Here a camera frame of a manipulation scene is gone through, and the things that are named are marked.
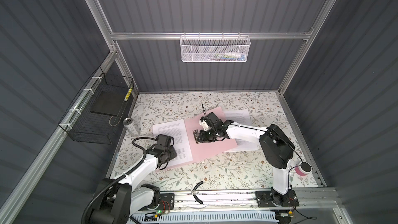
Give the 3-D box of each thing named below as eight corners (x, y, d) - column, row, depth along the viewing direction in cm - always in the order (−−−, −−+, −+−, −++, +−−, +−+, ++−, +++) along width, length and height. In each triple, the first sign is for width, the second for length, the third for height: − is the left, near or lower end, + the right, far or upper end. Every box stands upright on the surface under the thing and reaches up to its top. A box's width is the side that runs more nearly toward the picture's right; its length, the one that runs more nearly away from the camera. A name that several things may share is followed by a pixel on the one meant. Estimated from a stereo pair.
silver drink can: (133, 139, 97) (124, 127, 86) (130, 131, 101) (121, 119, 90) (141, 136, 99) (133, 123, 88) (138, 128, 102) (130, 115, 91)
